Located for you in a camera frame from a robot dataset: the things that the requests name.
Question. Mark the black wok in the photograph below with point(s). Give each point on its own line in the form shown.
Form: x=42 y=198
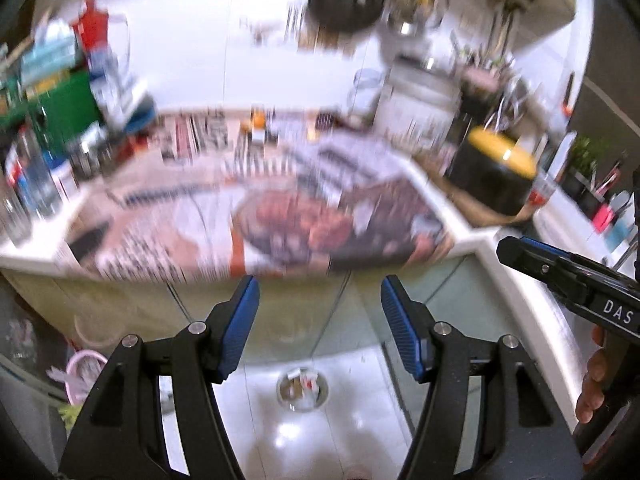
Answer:
x=345 y=5

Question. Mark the teal cup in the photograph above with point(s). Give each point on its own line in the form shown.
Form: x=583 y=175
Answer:
x=620 y=232

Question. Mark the clear plastic bottle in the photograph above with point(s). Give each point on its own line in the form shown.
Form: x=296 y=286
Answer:
x=30 y=180

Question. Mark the green box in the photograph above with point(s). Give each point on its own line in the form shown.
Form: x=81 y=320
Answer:
x=65 y=110

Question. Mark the round steel trash bin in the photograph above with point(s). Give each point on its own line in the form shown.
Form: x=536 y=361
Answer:
x=321 y=396

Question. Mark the black container with yellow lid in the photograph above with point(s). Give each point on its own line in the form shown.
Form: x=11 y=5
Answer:
x=485 y=185

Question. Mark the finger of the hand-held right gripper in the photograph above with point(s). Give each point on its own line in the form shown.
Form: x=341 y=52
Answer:
x=542 y=247
x=520 y=257

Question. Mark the white tub with blue rim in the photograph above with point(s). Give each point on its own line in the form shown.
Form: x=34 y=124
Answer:
x=132 y=110

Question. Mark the pink cup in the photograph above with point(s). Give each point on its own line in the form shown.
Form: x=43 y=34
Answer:
x=604 y=217

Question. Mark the pink utensil holder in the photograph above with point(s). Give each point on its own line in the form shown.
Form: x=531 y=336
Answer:
x=480 y=82

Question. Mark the large newspaper sheet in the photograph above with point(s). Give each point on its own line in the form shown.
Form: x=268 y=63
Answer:
x=175 y=240

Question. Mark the clear bottle with red label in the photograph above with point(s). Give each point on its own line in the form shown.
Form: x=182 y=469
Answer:
x=547 y=180

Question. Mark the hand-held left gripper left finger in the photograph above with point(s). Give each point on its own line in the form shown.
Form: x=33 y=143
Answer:
x=240 y=325

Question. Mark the pale blue packet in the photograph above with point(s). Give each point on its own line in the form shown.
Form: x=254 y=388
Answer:
x=47 y=57

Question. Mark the green potted plant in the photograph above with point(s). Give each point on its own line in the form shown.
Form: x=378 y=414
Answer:
x=582 y=160

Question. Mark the pink plastic basket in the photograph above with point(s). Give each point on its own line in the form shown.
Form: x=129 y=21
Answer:
x=82 y=365

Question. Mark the white rice cooker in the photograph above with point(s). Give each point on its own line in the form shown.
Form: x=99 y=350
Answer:
x=415 y=110

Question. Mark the clear glass jar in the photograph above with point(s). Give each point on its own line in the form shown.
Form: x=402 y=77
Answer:
x=367 y=92

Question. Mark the stainless steel ladle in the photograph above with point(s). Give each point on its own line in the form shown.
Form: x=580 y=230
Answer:
x=407 y=27

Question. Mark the person's right hand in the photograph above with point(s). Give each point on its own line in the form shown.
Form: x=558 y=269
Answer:
x=592 y=385

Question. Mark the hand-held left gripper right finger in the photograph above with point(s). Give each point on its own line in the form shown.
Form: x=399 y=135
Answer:
x=400 y=325

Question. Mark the white red-printed wrapper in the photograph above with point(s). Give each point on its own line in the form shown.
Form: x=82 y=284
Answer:
x=307 y=382

